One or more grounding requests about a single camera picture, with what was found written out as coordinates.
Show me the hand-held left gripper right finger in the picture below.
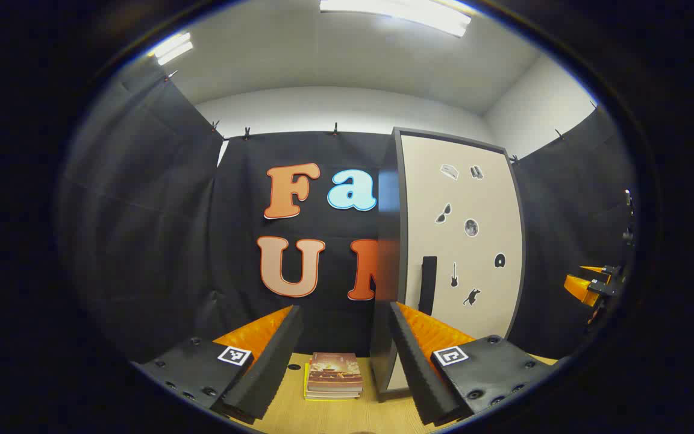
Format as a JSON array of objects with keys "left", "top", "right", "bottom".
[{"left": 388, "top": 301, "right": 558, "bottom": 427}]

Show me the ceiling light panel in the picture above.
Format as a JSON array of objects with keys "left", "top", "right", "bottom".
[
  {"left": 319, "top": 0, "right": 472, "bottom": 38},
  {"left": 147, "top": 32, "right": 194, "bottom": 66}
]

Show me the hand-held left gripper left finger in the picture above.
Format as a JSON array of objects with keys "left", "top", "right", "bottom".
[{"left": 132, "top": 304, "right": 304, "bottom": 426}]

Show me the black backdrop cloth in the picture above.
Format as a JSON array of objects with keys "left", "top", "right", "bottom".
[{"left": 61, "top": 57, "right": 637, "bottom": 365}]

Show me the white-edged book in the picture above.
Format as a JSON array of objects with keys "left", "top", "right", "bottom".
[{"left": 306, "top": 382, "right": 363, "bottom": 397}]

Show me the thin yellow book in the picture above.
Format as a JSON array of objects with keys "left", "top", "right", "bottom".
[{"left": 304, "top": 362, "right": 361, "bottom": 401}]

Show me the dark grey cabinet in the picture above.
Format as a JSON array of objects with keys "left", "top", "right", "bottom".
[{"left": 370, "top": 127, "right": 527, "bottom": 403}]

